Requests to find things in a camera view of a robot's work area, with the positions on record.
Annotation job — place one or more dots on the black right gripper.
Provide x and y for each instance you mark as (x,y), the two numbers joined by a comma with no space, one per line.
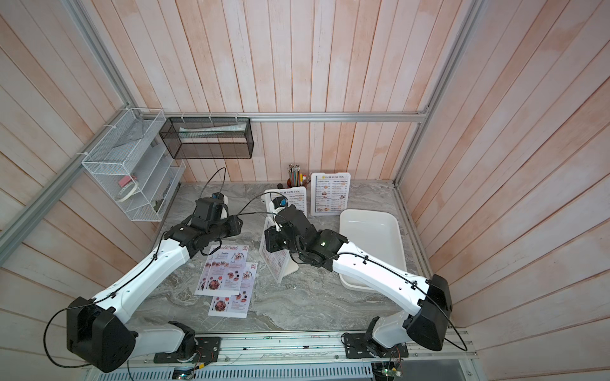
(272,236)

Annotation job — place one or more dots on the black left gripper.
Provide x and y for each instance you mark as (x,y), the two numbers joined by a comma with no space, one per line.
(234,227)

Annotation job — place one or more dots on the white menu holder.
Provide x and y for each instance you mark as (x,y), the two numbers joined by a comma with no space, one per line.
(330,193)
(297,196)
(280,263)

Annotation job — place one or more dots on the red special menu sheet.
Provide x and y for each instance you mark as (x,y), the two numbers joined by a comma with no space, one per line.
(238,300)
(222,271)

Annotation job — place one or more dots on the white menu holder front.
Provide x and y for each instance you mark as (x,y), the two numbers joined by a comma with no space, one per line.
(330,193)

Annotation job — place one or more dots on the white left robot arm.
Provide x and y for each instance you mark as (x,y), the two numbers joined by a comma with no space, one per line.
(97,330)

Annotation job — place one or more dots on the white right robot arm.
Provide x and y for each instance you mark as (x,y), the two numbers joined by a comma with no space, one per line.
(426,303)

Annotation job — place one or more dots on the white plastic tray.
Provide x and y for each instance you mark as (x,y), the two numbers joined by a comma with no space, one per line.
(376,233)

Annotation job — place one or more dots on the red metal bucket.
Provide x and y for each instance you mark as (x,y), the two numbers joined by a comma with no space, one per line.
(302,184)

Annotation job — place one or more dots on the white tape roll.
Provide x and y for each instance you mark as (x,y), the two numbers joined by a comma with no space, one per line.
(128,191)

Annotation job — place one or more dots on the pink eraser block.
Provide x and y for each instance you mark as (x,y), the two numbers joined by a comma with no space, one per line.
(125,180)

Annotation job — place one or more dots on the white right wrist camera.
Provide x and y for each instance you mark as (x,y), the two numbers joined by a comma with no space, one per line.
(274,203)

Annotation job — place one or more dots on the black mesh wall basket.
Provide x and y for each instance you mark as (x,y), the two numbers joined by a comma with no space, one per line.
(208,138)

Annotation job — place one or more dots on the white wire wall shelf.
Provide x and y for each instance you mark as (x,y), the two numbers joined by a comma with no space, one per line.
(131,146)

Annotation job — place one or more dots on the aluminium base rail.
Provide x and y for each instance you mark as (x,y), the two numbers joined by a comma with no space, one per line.
(319,355)

